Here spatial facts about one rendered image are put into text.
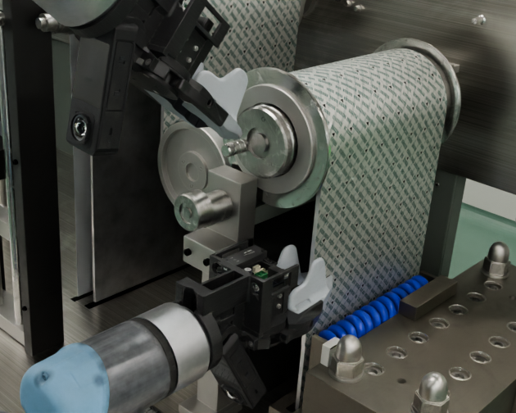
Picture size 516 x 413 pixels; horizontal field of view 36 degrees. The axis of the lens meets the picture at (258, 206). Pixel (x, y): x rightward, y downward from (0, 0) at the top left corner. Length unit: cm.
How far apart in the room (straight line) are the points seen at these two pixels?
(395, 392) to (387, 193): 23
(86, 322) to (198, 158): 35
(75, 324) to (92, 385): 52
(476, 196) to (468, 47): 281
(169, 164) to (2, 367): 34
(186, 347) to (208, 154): 29
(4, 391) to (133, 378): 40
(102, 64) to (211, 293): 22
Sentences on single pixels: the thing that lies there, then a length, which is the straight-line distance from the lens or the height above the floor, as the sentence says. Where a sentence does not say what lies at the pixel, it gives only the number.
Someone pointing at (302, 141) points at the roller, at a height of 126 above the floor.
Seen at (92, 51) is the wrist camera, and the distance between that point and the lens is 68.
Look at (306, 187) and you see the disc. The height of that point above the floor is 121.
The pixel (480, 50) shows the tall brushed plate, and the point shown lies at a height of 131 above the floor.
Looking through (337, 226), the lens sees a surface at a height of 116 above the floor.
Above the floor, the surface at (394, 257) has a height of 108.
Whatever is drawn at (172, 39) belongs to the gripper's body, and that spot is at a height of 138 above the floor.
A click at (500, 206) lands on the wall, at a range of 381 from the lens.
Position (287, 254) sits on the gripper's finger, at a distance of 84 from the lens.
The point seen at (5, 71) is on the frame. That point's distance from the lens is 99.
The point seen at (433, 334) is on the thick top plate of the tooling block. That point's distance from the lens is 95.
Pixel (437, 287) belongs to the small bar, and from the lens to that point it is 101.
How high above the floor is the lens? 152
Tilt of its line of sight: 24 degrees down
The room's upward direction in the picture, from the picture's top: 4 degrees clockwise
